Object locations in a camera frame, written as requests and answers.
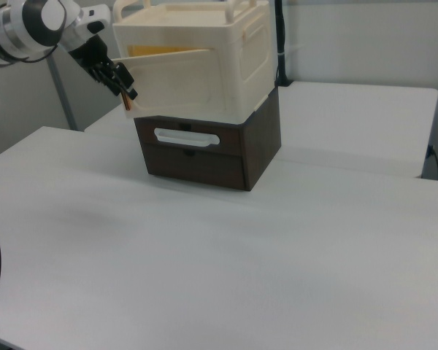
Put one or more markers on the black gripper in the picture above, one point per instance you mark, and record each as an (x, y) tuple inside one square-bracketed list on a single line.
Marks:
[(89, 53)]

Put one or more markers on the cream cabinet door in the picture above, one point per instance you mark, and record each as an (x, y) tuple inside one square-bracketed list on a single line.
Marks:
[(182, 84)]

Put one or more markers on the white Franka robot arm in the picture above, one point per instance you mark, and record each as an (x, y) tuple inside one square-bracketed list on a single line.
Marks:
[(29, 29)]

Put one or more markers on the cream plastic cabinet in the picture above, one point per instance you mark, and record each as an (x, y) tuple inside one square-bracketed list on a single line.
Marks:
[(248, 54)]

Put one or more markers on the brown drawer with small knob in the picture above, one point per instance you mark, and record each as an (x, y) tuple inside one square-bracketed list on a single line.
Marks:
[(197, 167)]

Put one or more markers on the dark brown drawer box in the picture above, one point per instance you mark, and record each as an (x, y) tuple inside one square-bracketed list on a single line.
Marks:
[(259, 146)]

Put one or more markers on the grey metal post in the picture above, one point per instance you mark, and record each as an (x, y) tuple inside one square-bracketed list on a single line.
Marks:
[(64, 98)]

